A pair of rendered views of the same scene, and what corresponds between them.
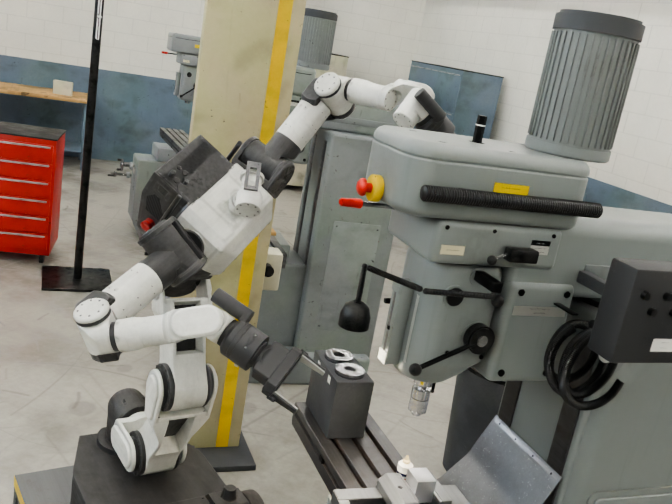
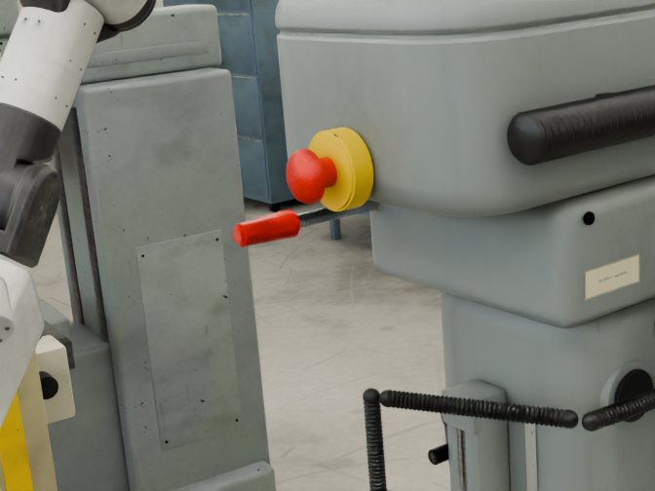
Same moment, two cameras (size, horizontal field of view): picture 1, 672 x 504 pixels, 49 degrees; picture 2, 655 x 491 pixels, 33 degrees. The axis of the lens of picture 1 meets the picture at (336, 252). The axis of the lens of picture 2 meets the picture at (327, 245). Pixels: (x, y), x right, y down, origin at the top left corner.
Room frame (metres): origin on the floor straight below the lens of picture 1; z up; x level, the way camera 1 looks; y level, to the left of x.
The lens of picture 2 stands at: (0.83, 0.11, 1.92)
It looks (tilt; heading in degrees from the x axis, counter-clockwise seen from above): 15 degrees down; 349
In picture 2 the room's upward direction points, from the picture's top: 5 degrees counter-clockwise
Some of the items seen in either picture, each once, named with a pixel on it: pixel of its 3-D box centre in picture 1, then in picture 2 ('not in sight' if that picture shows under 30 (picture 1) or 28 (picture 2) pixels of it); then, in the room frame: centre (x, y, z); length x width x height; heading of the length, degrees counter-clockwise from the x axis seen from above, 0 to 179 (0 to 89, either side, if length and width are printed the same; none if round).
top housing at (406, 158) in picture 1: (474, 176); (570, 59); (1.71, -0.29, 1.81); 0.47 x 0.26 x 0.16; 113
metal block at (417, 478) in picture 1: (419, 485); not in sight; (1.62, -0.31, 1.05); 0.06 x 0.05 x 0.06; 21
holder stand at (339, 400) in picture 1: (338, 391); not in sight; (2.09, -0.08, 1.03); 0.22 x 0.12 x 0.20; 22
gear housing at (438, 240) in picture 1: (472, 231); (597, 204); (1.72, -0.31, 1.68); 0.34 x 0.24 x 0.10; 113
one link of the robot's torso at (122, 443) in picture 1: (149, 442); not in sight; (2.18, 0.50, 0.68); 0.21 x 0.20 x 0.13; 36
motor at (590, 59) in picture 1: (582, 86); not in sight; (1.80, -0.50, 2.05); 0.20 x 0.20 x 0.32
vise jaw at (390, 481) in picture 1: (397, 494); not in sight; (1.60, -0.25, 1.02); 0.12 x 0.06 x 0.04; 21
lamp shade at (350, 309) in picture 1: (355, 313); not in sight; (1.61, -0.07, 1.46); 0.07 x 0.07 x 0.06
